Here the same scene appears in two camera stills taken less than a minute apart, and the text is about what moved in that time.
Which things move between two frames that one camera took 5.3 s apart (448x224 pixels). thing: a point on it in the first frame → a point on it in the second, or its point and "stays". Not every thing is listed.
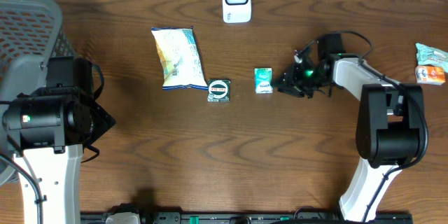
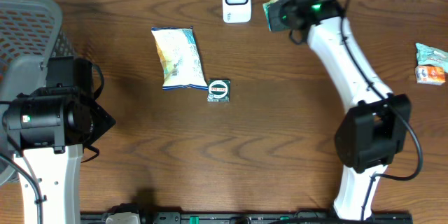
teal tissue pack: (263, 80) → (272, 10)
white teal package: (182, 62) stays
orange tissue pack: (430, 75) stays
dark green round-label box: (218, 90) stays
